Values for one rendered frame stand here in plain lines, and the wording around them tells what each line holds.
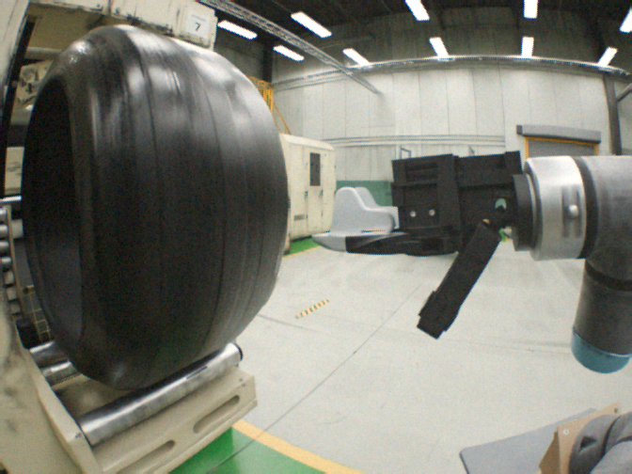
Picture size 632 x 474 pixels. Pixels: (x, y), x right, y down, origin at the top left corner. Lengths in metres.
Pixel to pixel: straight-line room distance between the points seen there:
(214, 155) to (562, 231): 0.32
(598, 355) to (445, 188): 0.24
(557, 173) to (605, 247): 0.08
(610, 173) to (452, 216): 0.15
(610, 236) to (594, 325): 0.10
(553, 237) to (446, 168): 0.10
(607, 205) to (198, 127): 0.37
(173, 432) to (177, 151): 0.39
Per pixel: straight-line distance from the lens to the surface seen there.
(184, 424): 0.53
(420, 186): 0.27
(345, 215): 0.30
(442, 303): 0.29
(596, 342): 0.36
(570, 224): 0.27
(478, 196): 0.29
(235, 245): 0.36
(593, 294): 0.34
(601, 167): 0.29
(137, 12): 0.92
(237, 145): 0.37
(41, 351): 0.71
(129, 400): 0.50
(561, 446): 0.74
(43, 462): 0.57
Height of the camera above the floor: 1.20
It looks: 9 degrees down
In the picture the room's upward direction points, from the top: straight up
